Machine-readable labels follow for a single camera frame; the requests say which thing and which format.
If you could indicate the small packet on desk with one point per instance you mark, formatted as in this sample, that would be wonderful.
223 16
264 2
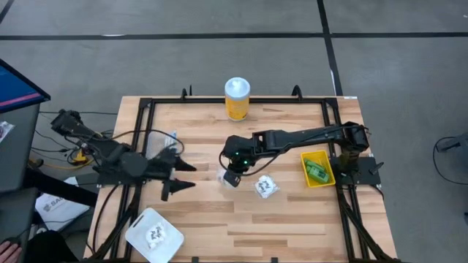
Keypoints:
5 131

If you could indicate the black table edge clamp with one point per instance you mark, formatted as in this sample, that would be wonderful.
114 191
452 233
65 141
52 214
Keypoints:
274 260
195 260

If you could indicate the person's hand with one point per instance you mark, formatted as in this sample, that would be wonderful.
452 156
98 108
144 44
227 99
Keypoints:
9 254

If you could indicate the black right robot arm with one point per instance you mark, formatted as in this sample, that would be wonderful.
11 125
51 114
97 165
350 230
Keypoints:
300 137

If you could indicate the grey desk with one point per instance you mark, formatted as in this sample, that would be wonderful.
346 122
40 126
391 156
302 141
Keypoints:
18 160

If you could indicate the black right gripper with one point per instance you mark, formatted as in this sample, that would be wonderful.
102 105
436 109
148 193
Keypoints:
237 148

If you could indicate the green travel bottle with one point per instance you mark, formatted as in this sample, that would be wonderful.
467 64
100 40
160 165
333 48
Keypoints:
312 163
319 176

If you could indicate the white paper bag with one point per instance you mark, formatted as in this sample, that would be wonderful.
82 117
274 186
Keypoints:
58 210

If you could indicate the clear plastic container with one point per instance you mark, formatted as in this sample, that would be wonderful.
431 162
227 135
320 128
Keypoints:
157 140

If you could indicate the white plastic tray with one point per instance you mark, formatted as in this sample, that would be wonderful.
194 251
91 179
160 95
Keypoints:
172 241

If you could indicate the yellow plastic basket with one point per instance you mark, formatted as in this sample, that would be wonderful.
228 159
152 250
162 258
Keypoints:
321 157

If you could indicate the white label sticker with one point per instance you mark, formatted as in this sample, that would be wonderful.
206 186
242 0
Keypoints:
350 97

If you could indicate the black aluminium table frame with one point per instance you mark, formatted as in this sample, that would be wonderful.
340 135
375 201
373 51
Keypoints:
285 100

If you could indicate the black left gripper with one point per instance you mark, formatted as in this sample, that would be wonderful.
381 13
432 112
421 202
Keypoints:
161 168

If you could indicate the person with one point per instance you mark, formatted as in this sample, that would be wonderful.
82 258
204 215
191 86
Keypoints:
47 248

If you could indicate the wipes canister yellow label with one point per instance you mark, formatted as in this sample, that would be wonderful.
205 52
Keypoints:
237 106

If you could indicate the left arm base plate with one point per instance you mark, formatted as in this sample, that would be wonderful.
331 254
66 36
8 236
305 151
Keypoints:
109 179

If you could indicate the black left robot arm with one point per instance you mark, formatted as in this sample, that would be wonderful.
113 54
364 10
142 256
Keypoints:
73 126

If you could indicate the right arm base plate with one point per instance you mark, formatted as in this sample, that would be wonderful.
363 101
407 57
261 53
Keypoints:
362 175

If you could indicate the computer monitor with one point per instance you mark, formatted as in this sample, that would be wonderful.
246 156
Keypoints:
14 91

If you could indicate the printed clear cotton packet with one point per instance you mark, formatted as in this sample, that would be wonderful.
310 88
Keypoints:
266 186
220 177
155 234

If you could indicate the black desk crossbar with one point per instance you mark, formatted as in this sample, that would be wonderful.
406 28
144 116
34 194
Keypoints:
58 187

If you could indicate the black frame hook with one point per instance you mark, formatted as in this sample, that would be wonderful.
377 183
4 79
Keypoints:
184 94
298 93

